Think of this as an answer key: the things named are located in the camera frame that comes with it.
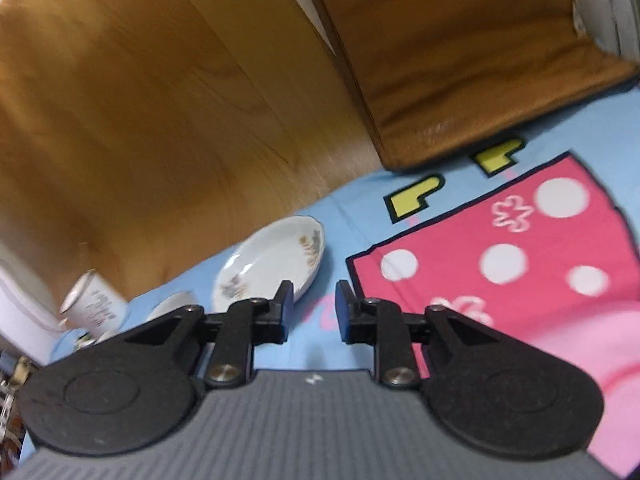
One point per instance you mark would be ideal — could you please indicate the white box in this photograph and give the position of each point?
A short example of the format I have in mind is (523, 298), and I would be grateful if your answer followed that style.
(22, 310)

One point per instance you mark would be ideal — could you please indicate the white bowl pink floral print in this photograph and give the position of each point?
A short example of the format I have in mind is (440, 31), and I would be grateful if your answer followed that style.
(170, 302)
(95, 305)

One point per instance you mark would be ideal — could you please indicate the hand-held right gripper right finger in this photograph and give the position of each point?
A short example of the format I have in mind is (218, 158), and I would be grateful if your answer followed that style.
(342, 312)

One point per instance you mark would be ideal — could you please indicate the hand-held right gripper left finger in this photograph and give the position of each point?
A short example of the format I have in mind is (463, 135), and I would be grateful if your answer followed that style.
(283, 312)

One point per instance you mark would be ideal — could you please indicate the white plate with floral print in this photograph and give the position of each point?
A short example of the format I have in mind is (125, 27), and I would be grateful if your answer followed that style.
(270, 260)

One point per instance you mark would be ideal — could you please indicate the brown seat cushion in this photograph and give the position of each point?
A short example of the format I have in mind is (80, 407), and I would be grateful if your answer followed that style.
(475, 50)

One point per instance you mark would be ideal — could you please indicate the printed cartoon blanket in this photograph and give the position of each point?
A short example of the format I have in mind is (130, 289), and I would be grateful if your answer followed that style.
(500, 260)

